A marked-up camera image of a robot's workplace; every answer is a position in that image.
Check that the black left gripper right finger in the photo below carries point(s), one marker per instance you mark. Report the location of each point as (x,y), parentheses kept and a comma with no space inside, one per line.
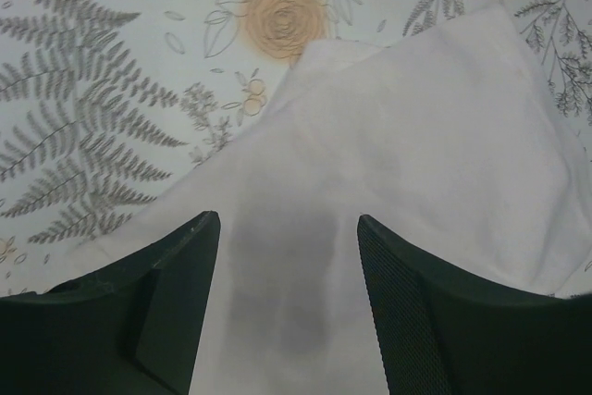
(443,330)

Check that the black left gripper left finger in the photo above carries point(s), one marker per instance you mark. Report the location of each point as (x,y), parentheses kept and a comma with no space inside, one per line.
(131,327)

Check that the white t shirt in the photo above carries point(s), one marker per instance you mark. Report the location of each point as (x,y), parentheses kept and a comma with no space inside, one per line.
(450,138)

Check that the floral patterned table mat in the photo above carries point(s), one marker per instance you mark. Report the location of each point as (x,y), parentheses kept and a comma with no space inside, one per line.
(107,103)

